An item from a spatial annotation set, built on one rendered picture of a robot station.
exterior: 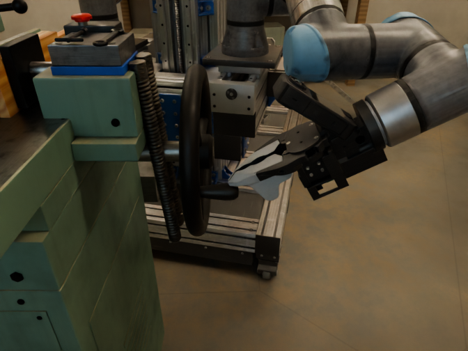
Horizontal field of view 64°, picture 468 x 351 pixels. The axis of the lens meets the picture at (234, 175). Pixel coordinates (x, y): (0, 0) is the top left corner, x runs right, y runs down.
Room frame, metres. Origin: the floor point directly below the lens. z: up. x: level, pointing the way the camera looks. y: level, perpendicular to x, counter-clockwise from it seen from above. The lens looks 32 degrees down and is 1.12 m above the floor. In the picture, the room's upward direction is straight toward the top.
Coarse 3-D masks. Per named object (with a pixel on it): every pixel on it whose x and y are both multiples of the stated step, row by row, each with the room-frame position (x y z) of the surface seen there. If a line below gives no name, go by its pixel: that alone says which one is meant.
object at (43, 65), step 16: (0, 48) 0.52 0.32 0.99; (16, 48) 0.54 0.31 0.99; (32, 48) 0.58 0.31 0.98; (16, 64) 0.53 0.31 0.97; (32, 64) 0.56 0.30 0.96; (48, 64) 0.56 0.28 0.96; (16, 80) 0.52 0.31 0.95; (32, 80) 0.56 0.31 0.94; (16, 96) 0.52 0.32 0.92; (32, 96) 0.55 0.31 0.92
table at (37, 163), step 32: (0, 128) 0.47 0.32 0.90; (32, 128) 0.47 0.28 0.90; (64, 128) 0.47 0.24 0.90; (0, 160) 0.38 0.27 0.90; (32, 160) 0.38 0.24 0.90; (64, 160) 0.45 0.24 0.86; (96, 160) 0.48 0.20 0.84; (128, 160) 0.48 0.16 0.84; (0, 192) 0.31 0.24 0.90; (32, 192) 0.36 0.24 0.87; (0, 224) 0.30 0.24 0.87; (0, 256) 0.28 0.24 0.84
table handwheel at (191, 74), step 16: (192, 80) 0.52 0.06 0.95; (192, 96) 0.49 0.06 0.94; (208, 96) 0.67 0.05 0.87; (192, 112) 0.47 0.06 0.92; (208, 112) 0.69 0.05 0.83; (192, 128) 0.46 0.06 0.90; (208, 128) 0.69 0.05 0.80; (176, 144) 0.56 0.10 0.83; (192, 144) 0.44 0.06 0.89; (208, 144) 0.55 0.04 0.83; (144, 160) 0.55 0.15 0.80; (176, 160) 0.55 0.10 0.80; (192, 160) 0.43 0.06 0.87; (208, 160) 0.54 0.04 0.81; (192, 176) 0.43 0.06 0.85; (208, 176) 0.64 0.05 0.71; (192, 192) 0.42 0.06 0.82; (192, 208) 0.42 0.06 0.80; (208, 208) 0.57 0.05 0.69; (192, 224) 0.43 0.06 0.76
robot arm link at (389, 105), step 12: (396, 84) 0.45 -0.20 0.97; (372, 96) 0.45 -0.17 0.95; (384, 96) 0.44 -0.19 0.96; (396, 96) 0.43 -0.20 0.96; (372, 108) 0.44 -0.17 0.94; (384, 108) 0.43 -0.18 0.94; (396, 108) 0.42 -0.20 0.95; (408, 108) 0.42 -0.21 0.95; (384, 120) 0.42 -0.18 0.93; (396, 120) 0.42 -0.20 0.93; (408, 120) 0.41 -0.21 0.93; (384, 132) 0.42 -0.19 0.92; (396, 132) 0.41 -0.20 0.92; (408, 132) 0.42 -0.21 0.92; (420, 132) 0.42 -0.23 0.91; (396, 144) 0.43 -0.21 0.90
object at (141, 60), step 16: (144, 64) 0.53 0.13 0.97; (144, 80) 0.53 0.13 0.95; (144, 96) 0.53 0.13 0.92; (144, 112) 0.53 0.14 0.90; (160, 112) 0.58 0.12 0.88; (160, 128) 0.58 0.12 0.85; (160, 144) 0.54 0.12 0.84; (160, 160) 0.54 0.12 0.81; (160, 176) 0.54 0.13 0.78; (160, 192) 0.54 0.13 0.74; (176, 192) 0.59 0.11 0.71; (176, 208) 0.59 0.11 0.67; (176, 224) 0.55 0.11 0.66; (176, 240) 0.55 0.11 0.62
